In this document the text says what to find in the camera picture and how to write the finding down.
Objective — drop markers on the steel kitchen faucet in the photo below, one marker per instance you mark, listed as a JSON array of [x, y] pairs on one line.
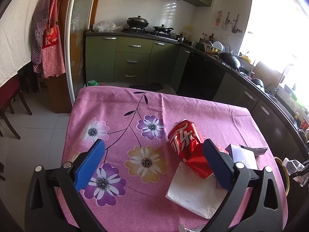
[[281, 77]]

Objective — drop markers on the small steel pot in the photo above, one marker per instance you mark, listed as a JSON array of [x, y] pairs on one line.
[[180, 38]]

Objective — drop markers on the small grey cardboard box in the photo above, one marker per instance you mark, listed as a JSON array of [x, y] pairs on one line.
[[243, 157]]

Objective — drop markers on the green plastic bag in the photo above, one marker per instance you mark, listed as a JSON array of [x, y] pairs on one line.
[[92, 83]]

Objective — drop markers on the black frying pan with lid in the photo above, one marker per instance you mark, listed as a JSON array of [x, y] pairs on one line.
[[162, 28]]

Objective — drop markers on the black wok with lid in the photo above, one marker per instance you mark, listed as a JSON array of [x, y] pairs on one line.
[[137, 21]]

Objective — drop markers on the green kitchen base cabinet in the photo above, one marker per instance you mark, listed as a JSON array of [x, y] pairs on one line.
[[101, 58]]

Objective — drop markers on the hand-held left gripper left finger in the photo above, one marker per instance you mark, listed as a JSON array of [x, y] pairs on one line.
[[90, 164]]

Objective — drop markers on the black built-in appliance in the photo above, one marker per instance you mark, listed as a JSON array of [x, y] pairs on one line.
[[200, 77]]

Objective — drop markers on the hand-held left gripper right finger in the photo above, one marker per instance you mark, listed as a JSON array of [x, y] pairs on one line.
[[213, 164]]

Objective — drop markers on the large black wok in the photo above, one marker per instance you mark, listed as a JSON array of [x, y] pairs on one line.
[[229, 59]]

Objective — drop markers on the yellow rimmed bin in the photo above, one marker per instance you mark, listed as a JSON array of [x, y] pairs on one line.
[[286, 178]]

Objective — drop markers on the purple checked apron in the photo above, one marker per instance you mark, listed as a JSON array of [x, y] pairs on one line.
[[37, 41]]

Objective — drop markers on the white plastic bag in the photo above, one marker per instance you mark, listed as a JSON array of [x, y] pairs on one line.
[[104, 26]]

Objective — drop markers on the row of condiment bottles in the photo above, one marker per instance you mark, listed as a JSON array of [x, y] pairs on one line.
[[206, 38]]

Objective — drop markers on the sliding glass door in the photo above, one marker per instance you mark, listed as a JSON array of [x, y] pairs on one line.
[[77, 41]]

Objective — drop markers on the red cushioned wooden chair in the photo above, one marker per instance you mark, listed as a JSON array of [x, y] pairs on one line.
[[8, 91]]

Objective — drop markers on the dented red soda can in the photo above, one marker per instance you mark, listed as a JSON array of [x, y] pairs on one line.
[[185, 145]]

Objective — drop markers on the pink floral tablecloth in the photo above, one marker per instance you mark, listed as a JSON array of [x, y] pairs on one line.
[[193, 106]]

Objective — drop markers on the white paper napkin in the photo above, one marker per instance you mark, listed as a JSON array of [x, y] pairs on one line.
[[190, 193]]

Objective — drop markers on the white table cover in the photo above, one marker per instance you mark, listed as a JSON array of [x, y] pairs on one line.
[[14, 33]]

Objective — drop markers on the red checked apron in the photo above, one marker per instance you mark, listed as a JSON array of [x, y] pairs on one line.
[[53, 53]]

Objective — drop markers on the stack of white plates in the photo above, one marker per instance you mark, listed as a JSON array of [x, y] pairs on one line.
[[218, 45]]

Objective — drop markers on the clear plastic bottle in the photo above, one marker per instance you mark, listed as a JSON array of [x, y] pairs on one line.
[[293, 165]]

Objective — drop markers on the hanging kitchen utensils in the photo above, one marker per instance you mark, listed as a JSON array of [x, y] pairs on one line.
[[233, 24]]

